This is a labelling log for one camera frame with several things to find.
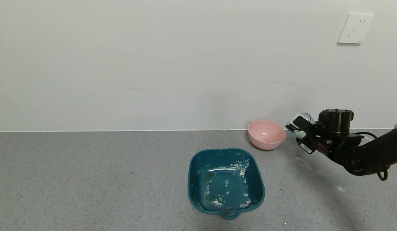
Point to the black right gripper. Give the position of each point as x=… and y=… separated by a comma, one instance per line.
x=305, y=148

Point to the ribbed clear teal cup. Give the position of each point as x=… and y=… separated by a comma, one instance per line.
x=309, y=117

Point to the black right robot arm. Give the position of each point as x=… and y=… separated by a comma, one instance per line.
x=378, y=150

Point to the pink ribbed bowl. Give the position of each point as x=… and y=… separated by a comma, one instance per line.
x=266, y=132

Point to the small spilled powder spot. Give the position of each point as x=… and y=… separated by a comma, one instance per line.
x=339, y=188

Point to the teal square plastic tray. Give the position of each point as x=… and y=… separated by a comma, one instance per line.
x=217, y=160

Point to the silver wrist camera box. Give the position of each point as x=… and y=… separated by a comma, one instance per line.
x=300, y=122

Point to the white wall power socket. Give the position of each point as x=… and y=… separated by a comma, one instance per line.
x=355, y=29

